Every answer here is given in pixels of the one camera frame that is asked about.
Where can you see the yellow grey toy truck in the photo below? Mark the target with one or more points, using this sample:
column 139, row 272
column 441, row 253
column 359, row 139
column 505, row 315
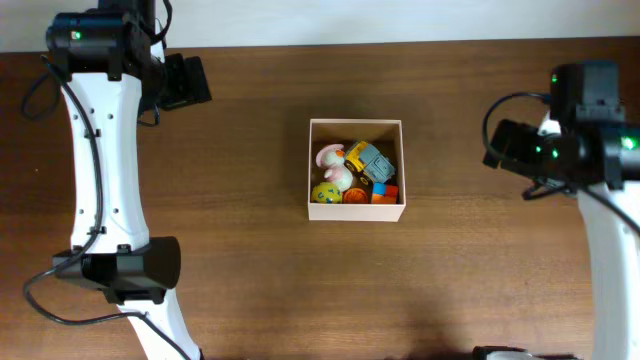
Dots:
column 369, row 164

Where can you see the pink white toy duck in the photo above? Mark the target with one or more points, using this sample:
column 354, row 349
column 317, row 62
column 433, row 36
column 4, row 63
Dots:
column 332, row 159

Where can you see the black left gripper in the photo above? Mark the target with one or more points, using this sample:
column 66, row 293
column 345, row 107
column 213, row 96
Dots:
column 194, row 86

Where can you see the white open cardboard box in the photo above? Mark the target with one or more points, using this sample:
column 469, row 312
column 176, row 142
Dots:
column 386, row 136

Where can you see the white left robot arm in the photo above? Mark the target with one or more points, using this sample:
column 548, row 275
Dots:
column 111, row 66

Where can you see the yellow ball with blue letters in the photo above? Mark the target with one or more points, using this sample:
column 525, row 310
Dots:
column 326, row 193

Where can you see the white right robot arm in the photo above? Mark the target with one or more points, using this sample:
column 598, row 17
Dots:
column 586, row 149

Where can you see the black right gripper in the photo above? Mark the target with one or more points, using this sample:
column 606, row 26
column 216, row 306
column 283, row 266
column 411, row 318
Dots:
column 513, row 151

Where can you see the orange round lattice toy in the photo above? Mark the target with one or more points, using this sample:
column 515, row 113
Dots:
column 355, row 196

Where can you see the colourful two-by-two puzzle cube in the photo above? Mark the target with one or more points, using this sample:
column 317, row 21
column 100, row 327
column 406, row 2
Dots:
column 384, row 194

